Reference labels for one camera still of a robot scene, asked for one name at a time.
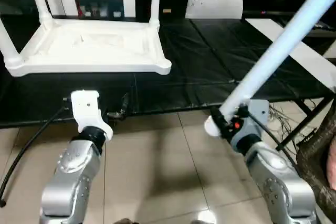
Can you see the white plastic table top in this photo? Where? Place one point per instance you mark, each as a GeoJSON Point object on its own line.
{"type": "Point", "coordinates": [84, 45]}

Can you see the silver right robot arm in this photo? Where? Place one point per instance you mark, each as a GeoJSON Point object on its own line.
{"type": "Point", "coordinates": [278, 182]}

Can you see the black work mat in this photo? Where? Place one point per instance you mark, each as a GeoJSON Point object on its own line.
{"type": "Point", "coordinates": [210, 61]}

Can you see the black floor stand bar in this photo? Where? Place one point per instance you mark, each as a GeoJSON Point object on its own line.
{"type": "Point", "coordinates": [304, 121]}

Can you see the dark woven basket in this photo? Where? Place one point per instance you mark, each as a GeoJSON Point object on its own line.
{"type": "Point", "coordinates": [317, 166]}

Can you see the flat white board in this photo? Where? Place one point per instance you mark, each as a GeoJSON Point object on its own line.
{"type": "Point", "coordinates": [299, 51]}

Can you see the small brown block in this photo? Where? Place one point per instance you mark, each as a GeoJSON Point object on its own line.
{"type": "Point", "coordinates": [167, 10]}

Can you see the white plastic bag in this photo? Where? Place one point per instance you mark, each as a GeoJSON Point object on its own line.
{"type": "Point", "coordinates": [215, 2]}

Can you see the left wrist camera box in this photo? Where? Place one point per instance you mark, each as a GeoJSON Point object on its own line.
{"type": "Point", "coordinates": [86, 109]}

